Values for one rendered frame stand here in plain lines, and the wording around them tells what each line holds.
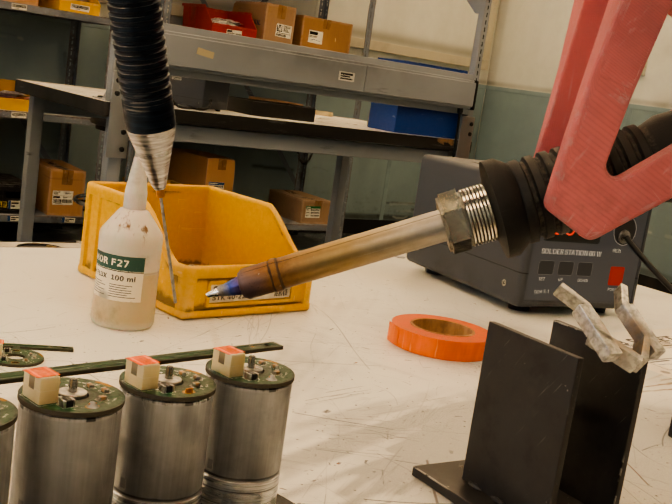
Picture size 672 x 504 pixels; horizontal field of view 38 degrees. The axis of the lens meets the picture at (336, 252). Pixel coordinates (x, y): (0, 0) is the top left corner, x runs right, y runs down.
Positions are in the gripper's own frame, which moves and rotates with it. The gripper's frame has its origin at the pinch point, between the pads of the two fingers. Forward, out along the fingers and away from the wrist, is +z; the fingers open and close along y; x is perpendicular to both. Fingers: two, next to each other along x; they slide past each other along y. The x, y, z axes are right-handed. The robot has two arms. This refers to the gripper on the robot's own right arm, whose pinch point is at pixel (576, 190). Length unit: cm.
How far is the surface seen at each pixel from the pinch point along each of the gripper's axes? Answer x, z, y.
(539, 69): 89, -77, -592
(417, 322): 6.2, 10.0, -33.6
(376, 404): 4.1, 12.2, -20.1
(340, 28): -21, -20, -501
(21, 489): -6.5, 13.3, 2.3
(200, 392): -4.3, 9.7, -0.1
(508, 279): 11.9, 5.3, -45.2
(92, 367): -6.9, 11.2, -0.9
